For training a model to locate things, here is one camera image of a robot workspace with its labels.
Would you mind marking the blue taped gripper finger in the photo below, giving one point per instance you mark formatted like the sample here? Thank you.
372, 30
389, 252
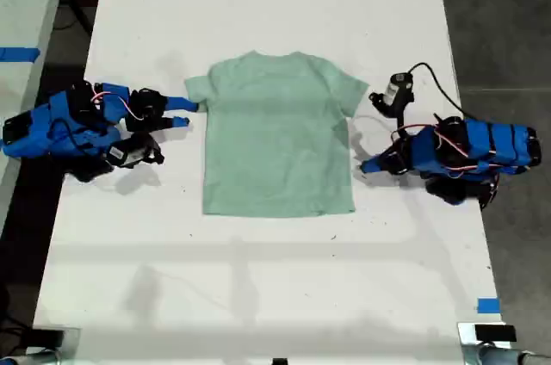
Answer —
373, 169
177, 122
375, 161
183, 104

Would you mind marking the pale green T-shirt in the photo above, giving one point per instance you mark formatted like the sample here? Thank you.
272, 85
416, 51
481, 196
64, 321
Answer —
275, 137

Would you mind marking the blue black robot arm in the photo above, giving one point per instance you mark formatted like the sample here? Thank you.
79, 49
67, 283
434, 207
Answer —
39, 128
486, 145

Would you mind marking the long blue tape strip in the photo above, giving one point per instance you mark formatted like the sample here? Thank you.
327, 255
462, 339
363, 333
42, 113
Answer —
17, 54

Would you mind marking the white side table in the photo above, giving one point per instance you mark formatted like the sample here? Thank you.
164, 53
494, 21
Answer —
26, 16

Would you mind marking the square blue tape piece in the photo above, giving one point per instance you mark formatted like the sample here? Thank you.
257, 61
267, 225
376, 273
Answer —
488, 305

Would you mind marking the metal table clamp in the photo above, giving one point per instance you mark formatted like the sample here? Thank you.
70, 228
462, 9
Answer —
467, 345
69, 345

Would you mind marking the small black box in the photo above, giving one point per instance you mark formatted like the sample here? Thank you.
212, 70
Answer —
48, 337
495, 333

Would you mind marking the black camera box with label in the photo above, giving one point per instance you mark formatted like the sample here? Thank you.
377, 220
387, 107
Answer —
394, 91
129, 153

